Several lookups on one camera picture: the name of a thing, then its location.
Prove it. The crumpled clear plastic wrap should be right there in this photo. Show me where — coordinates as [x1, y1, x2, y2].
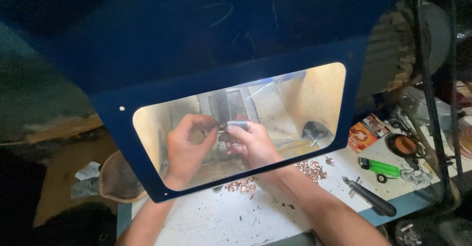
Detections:
[400, 167, 434, 191]

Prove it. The large tan cloth buffing wheel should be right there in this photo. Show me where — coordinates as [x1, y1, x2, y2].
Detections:
[356, 0, 452, 99]

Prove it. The grey paper scrap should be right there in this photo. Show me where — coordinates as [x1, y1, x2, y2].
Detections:
[71, 178, 100, 199]

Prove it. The small heap of copper pendants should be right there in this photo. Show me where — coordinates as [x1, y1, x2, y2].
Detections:
[225, 176, 257, 200]

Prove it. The large heap of copper pendants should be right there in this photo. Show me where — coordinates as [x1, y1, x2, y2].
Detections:
[293, 159, 329, 185]

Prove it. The red cigarette packet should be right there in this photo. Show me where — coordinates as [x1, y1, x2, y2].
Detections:
[347, 114, 391, 154]

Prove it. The orange round brush wheel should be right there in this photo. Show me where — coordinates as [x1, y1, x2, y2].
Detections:
[385, 133, 419, 160]

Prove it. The blue machine hood with window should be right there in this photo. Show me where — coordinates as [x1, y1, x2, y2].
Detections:
[0, 0, 406, 204]

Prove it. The person's left hand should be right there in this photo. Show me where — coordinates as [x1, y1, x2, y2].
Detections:
[163, 114, 220, 188]

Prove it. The black metal rod frame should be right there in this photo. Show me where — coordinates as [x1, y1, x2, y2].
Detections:
[413, 0, 465, 202]

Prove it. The grey cylindrical tool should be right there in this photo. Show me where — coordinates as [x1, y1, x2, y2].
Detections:
[226, 119, 250, 131]

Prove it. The green lighter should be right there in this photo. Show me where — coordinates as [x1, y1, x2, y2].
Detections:
[358, 157, 401, 178]

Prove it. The person's right hand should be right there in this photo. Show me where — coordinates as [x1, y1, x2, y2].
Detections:
[219, 119, 284, 170]

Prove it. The white paper scrap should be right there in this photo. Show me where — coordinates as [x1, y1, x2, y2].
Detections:
[75, 161, 102, 181]

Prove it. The brown round bowl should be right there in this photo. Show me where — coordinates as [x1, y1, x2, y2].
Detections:
[98, 150, 148, 204]

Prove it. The perforated metal grid plate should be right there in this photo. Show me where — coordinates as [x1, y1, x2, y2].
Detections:
[207, 88, 249, 120]

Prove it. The black-handled metal tool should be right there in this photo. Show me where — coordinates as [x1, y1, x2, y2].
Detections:
[342, 176, 398, 217]

